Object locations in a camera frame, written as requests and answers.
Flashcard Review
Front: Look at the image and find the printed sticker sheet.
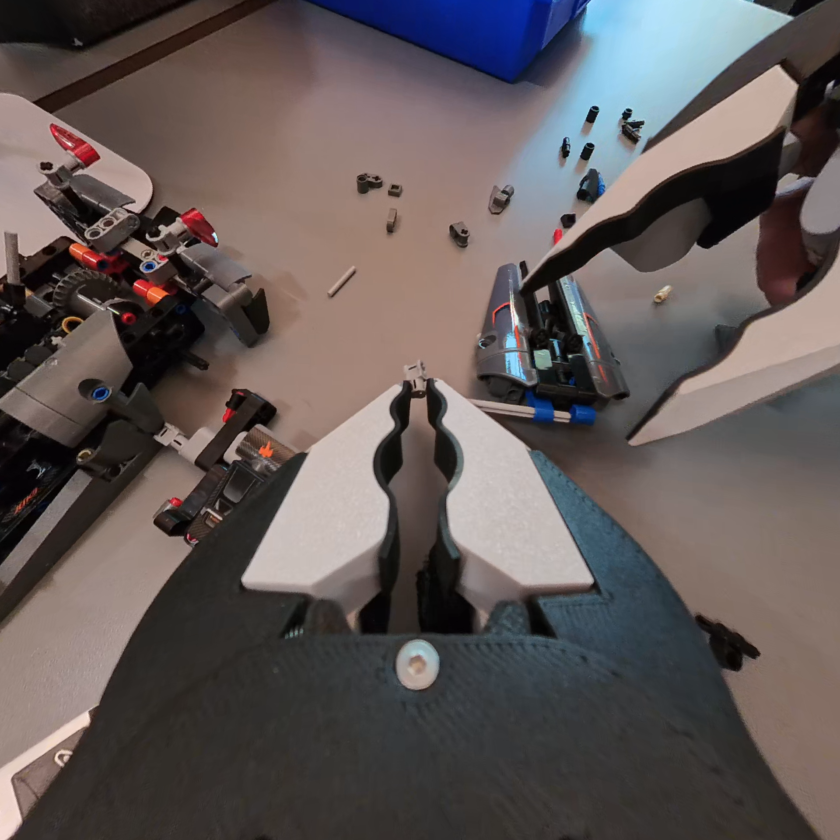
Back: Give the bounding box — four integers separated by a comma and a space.
0, 709, 89, 834

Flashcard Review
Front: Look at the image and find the white rounded base plate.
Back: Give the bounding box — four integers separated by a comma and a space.
0, 92, 155, 257

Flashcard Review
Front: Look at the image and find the grey winged lego assembly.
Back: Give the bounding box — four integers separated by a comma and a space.
476, 261, 631, 427

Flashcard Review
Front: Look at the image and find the long light grey lego axle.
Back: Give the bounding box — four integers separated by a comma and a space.
468, 397, 595, 424

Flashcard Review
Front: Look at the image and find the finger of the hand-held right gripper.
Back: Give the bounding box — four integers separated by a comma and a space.
518, 62, 800, 294
625, 259, 840, 448

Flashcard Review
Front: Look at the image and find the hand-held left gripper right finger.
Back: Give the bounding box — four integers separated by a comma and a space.
423, 379, 596, 634

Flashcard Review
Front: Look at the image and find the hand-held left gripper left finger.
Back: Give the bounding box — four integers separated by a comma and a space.
241, 382, 413, 634

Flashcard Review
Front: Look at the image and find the blue plastic bin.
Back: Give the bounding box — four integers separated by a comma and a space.
308, 0, 592, 84

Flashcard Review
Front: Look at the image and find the large lego vehicle build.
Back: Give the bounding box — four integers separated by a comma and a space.
0, 121, 271, 621

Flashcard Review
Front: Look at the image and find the lego set box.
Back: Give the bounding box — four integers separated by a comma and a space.
0, 0, 191, 50

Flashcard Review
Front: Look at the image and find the black lego T connector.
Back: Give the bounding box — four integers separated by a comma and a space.
694, 613, 761, 672

